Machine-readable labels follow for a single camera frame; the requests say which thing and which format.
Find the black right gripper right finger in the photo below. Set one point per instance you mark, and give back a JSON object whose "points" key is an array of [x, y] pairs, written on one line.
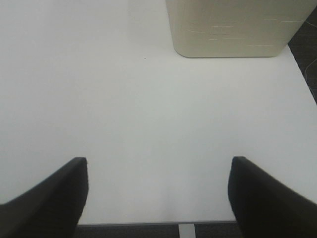
{"points": [[266, 208]]}

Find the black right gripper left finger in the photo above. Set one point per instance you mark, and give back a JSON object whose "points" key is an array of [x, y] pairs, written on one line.
{"points": [[50, 209]]}

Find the beige rounded bin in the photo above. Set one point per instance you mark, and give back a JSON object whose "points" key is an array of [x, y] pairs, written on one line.
{"points": [[235, 28]]}

